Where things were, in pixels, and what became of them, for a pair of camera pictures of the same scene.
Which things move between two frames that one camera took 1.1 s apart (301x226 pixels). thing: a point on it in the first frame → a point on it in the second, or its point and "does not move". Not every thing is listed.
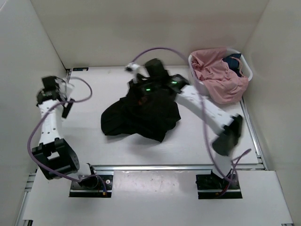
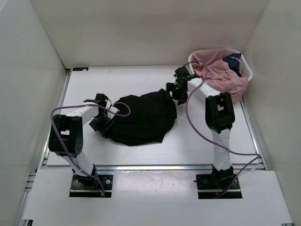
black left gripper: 66,109 → 103,129
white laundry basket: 247,69 does not move
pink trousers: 224,85 does not move
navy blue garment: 233,64 does not move
